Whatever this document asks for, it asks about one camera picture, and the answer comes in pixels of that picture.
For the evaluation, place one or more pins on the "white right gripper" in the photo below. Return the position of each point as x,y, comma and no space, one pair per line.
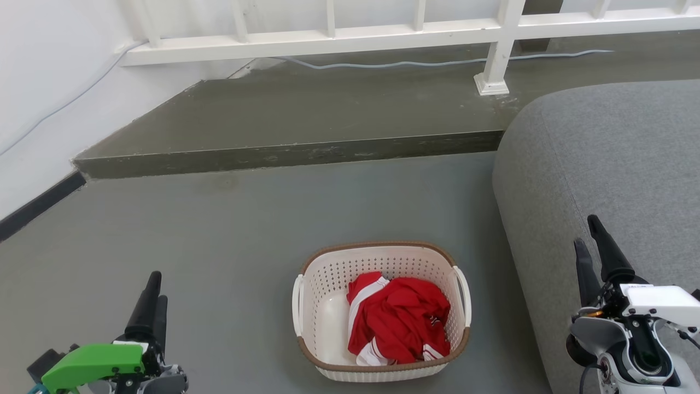
656,303

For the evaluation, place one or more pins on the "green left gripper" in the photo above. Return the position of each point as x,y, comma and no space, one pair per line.
93,364

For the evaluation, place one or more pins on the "white laundry basket brown rim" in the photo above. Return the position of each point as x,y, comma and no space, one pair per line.
328,284

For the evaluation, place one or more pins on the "grey fabric sofa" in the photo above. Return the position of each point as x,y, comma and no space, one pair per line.
612,158

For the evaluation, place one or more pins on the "black baseboard strip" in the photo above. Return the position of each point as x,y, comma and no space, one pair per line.
38,205

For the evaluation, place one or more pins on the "red garment with white stripes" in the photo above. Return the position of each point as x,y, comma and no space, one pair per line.
402,320

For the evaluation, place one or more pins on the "grey concrete step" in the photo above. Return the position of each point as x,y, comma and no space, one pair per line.
306,117

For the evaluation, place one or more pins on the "white railing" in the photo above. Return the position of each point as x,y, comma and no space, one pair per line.
328,39

